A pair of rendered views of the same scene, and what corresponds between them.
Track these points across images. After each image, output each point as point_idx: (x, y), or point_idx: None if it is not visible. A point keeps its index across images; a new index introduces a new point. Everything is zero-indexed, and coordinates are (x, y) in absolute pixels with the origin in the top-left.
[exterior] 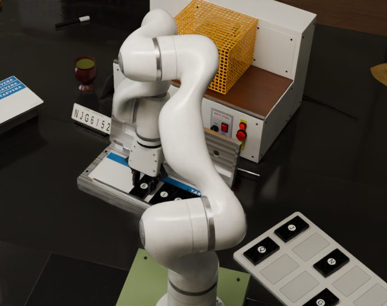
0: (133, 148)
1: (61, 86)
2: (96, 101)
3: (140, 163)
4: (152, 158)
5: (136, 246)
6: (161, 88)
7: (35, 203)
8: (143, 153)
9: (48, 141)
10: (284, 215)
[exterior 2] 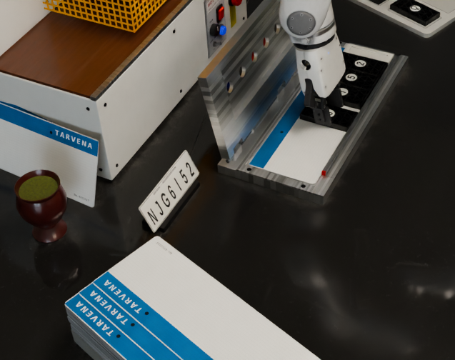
0: (321, 63)
1: (44, 271)
2: (96, 211)
3: (333, 73)
4: (337, 44)
5: (439, 123)
6: None
7: (383, 252)
8: (331, 53)
9: (218, 261)
10: (341, 1)
